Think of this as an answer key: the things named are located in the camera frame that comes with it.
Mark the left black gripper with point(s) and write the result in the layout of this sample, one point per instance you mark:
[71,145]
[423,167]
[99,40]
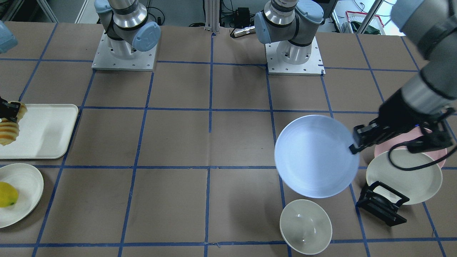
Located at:
[395,115]

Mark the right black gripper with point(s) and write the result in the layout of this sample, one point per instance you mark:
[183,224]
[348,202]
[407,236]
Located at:
[8,110]

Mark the light blue plate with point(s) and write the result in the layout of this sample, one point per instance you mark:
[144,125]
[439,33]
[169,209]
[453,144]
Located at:
[313,158]

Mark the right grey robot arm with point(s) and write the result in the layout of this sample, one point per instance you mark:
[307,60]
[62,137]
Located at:
[124,21]

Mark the black plate rack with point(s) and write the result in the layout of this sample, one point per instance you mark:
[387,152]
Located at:
[379,206]

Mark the pink plate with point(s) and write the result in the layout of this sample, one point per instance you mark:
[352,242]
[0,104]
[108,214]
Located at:
[434,153]

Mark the cream plate under lemon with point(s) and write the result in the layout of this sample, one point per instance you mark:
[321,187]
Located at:
[29,183]

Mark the cream plate in rack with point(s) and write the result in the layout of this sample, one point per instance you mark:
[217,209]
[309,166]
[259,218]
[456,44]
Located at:
[418,186]

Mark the white rectangular tray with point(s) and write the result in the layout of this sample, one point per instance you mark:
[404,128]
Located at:
[45,132]

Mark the yellow lemon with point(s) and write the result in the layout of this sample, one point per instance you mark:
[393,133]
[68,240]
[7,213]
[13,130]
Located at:
[8,195]

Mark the white ceramic bowl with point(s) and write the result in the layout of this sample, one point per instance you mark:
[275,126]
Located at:
[305,227]

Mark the red white basket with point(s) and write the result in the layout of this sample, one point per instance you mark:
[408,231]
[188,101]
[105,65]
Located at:
[353,21]

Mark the silver flashlight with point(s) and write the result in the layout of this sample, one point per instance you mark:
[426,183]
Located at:
[237,33]

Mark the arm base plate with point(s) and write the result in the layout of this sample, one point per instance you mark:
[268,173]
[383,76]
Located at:
[125,60]
[284,58]

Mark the aluminium frame post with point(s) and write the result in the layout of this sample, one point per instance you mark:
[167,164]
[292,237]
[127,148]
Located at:
[212,15]

